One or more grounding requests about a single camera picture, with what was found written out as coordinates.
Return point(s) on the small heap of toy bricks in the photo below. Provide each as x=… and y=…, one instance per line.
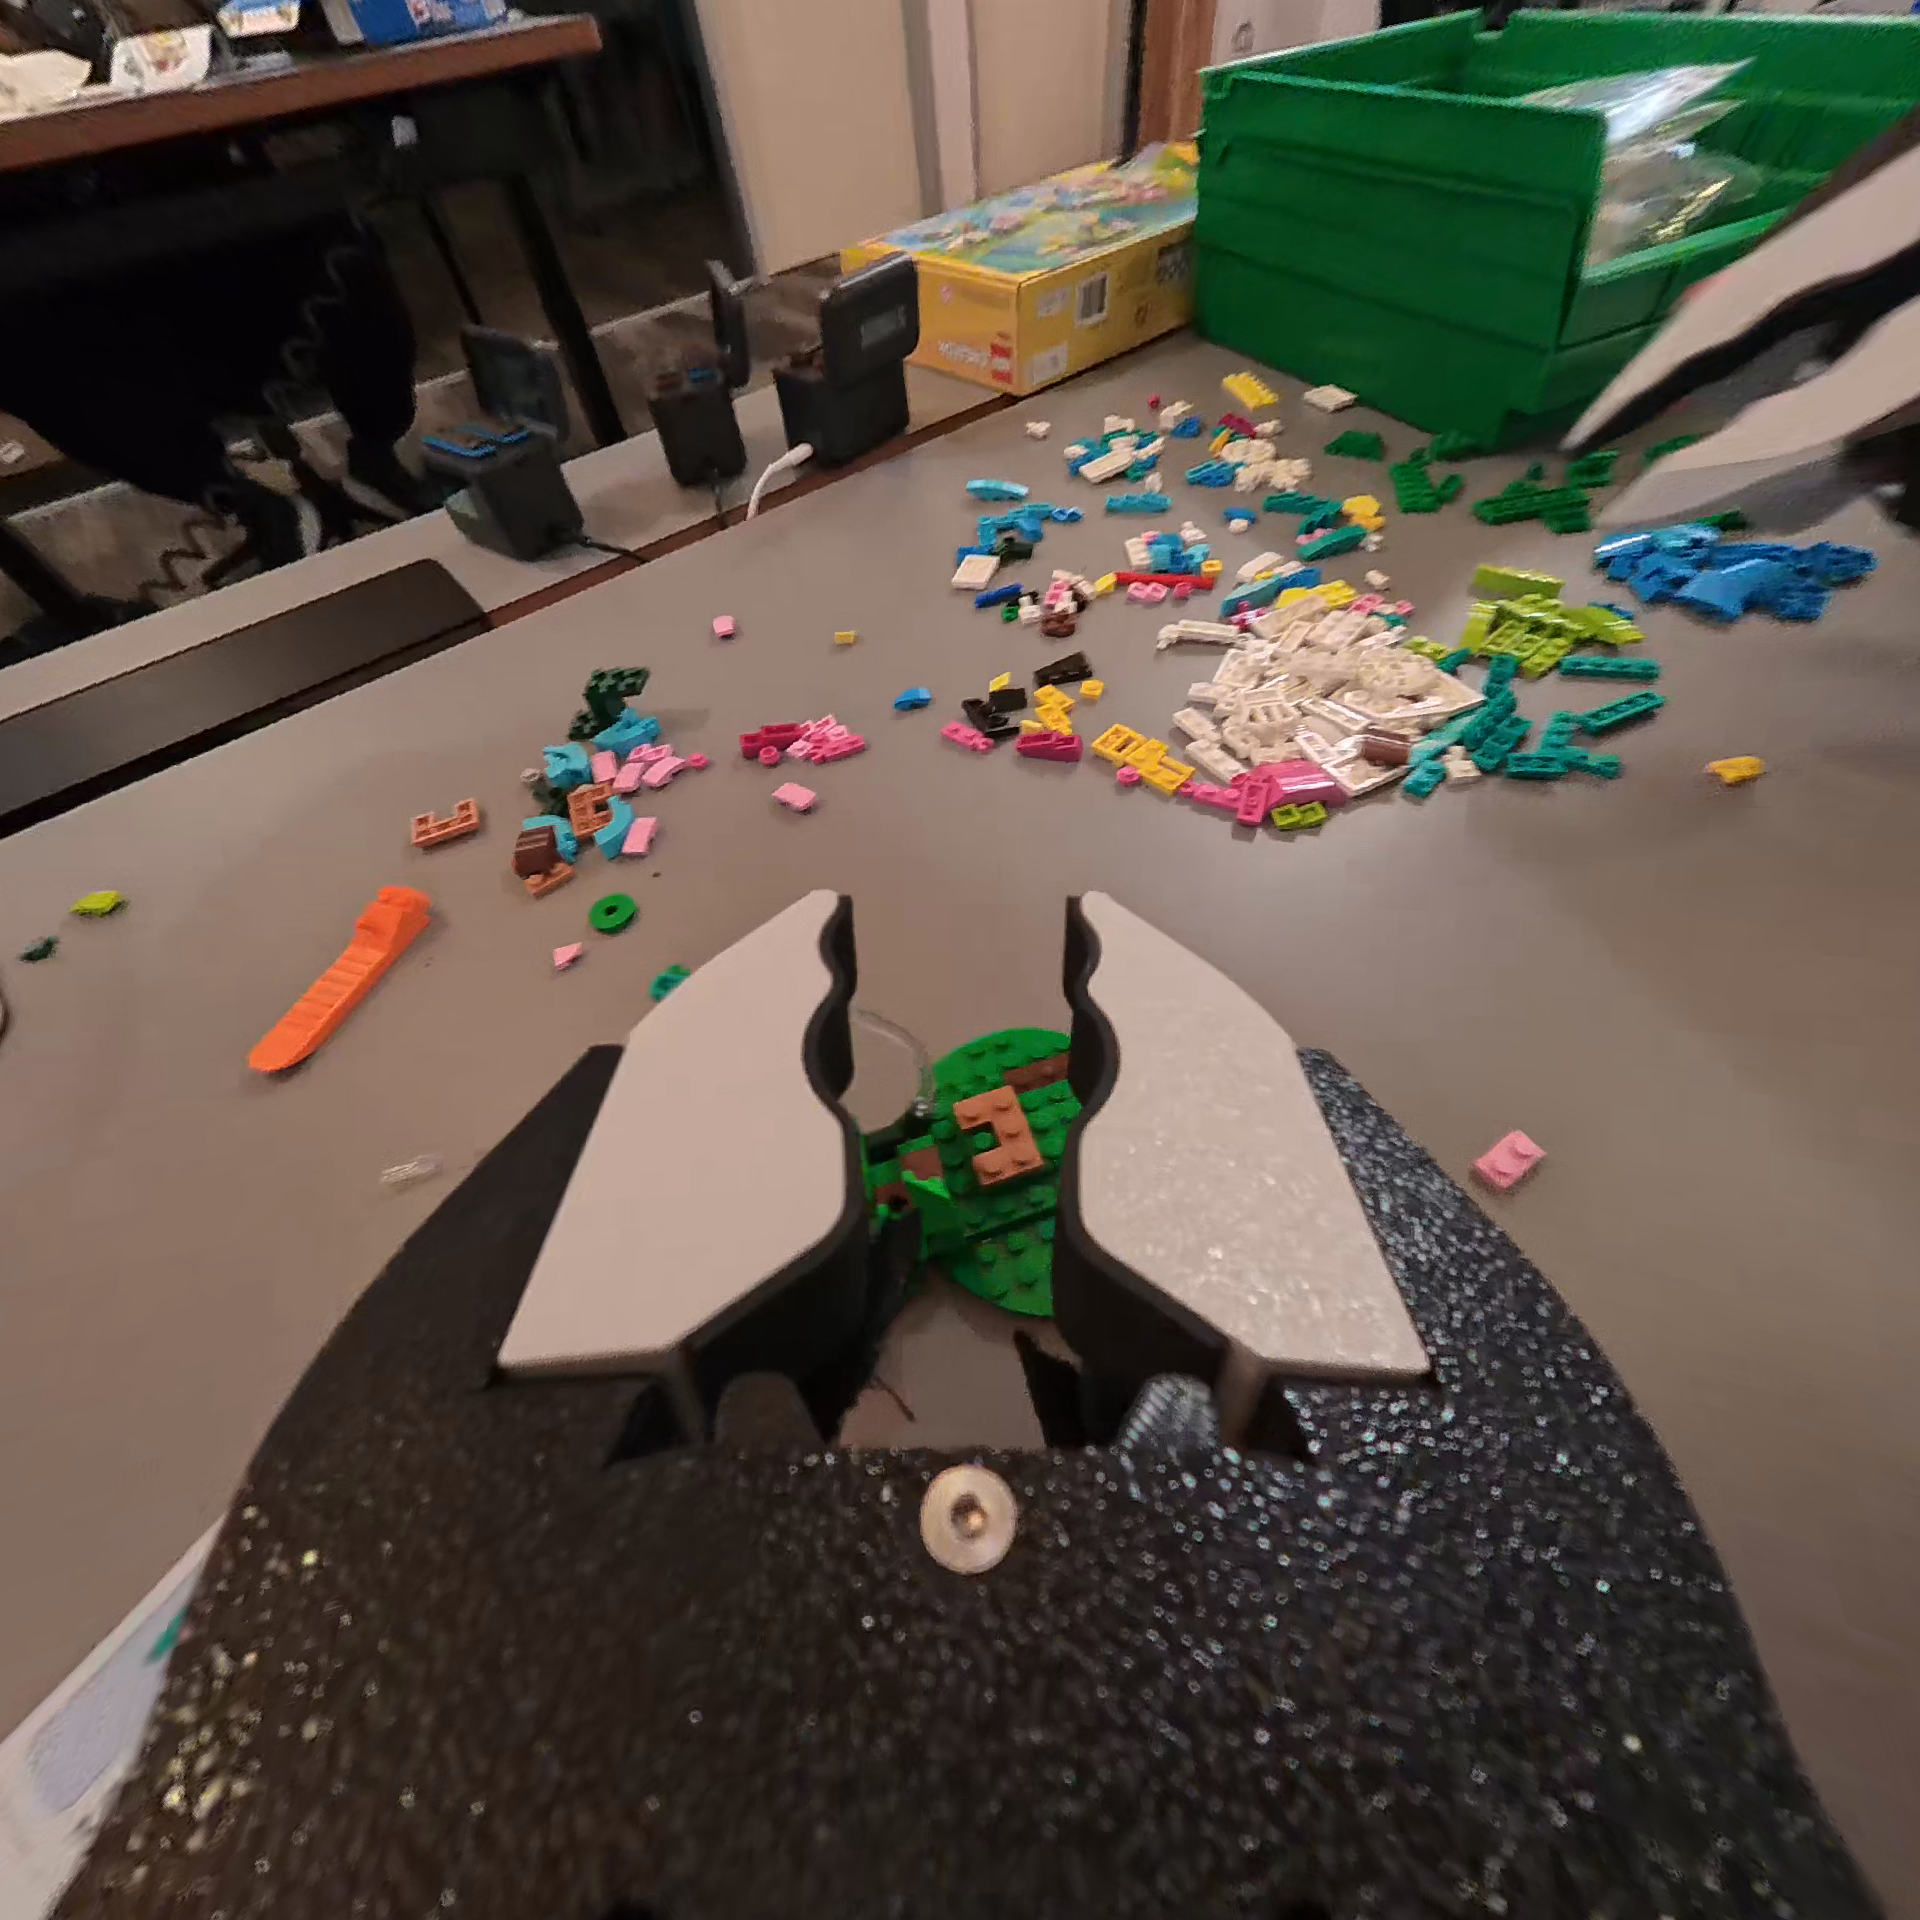
x=599, y=797

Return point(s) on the green plastic bin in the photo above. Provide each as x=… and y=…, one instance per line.
x=1382, y=226

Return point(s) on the orange brick separator tool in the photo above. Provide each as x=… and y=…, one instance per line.
x=340, y=984

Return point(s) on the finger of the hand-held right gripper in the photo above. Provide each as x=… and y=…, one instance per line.
x=1770, y=264
x=1756, y=442

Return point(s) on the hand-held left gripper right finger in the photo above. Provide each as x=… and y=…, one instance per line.
x=1230, y=1171

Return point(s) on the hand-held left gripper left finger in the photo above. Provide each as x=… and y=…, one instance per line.
x=706, y=1155

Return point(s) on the yellow toy set box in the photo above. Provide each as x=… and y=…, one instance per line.
x=1037, y=285

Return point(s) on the brown toy brick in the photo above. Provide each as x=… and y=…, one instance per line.
x=447, y=822

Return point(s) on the brown wooden desk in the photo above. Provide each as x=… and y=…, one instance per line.
x=300, y=90

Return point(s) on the round green toy brick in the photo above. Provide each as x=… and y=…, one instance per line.
x=614, y=910

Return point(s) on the clear plastic bag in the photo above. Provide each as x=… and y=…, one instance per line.
x=1666, y=150

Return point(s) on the clear toy piece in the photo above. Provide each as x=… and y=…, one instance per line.
x=407, y=1171

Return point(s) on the black flat pad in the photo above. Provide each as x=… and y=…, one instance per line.
x=226, y=676

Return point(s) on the large heap of toy bricks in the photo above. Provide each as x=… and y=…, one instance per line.
x=1321, y=704

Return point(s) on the black battery charger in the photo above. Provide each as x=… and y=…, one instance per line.
x=857, y=359
x=700, y=406
x=503, y=488

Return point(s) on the black bulky object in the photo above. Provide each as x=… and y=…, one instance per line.
x=196, y=347

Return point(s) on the instruction sheet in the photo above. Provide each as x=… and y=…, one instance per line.
x=60, y=1770

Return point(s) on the green toy brick model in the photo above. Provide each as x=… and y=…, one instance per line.
x=990, y=1148

